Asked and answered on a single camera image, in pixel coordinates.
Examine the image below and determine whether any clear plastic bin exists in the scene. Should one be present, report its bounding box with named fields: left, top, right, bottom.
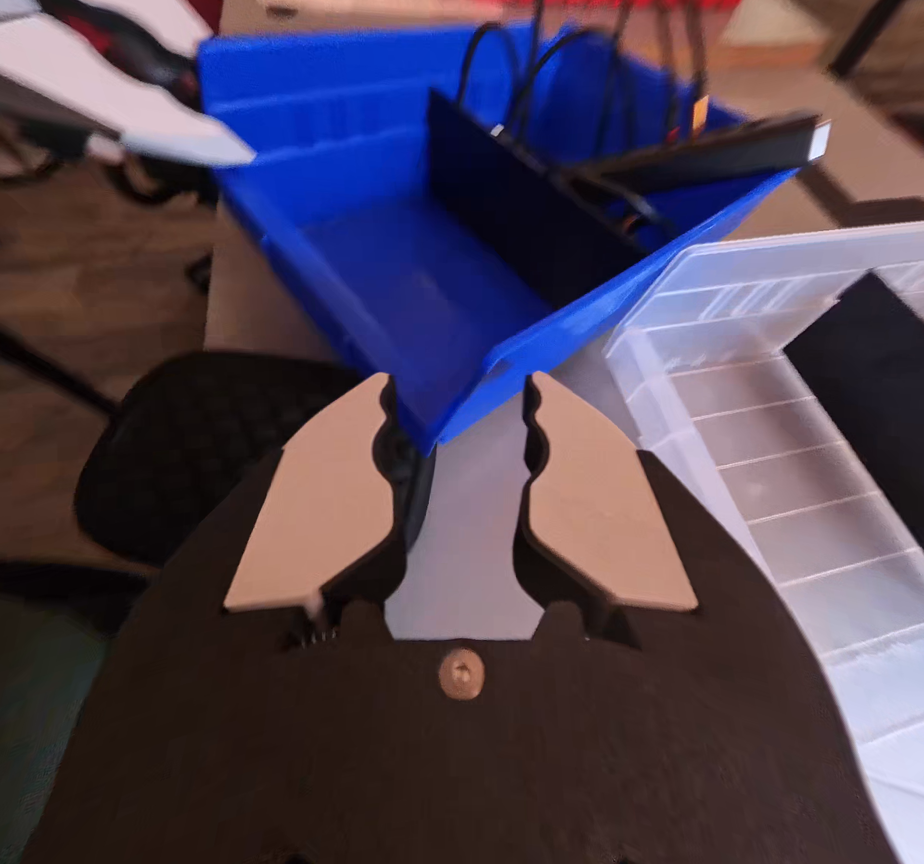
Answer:
left=603, top=220, right=924, bottom=864

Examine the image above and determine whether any red black USB cable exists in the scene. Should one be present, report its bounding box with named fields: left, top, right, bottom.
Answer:
left=458, top=0, right=647, bottom=157

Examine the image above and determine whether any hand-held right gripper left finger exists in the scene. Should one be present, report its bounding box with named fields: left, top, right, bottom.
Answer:
left=222, top=373, right=409, bottom=646

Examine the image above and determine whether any black USB hub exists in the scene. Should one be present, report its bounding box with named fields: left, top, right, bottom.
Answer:
left=598, top=112, right=833, bottom=191

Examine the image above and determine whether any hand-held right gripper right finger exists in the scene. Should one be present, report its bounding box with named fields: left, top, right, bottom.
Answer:
left=513, top=372, right=700, bottom=650

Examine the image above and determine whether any orange black USB cable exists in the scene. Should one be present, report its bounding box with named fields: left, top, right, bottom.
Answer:
left=559, top=0, right=716, bottom=244

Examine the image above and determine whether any black bin divider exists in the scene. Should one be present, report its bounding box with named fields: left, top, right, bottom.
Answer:
left=426, top=88, right=651, bottom=305
left=783, top=272, right=924, bottom=547

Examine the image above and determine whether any blue plastic bin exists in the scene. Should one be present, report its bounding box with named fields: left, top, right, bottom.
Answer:
left=196, top=23, right=802, bottom=457

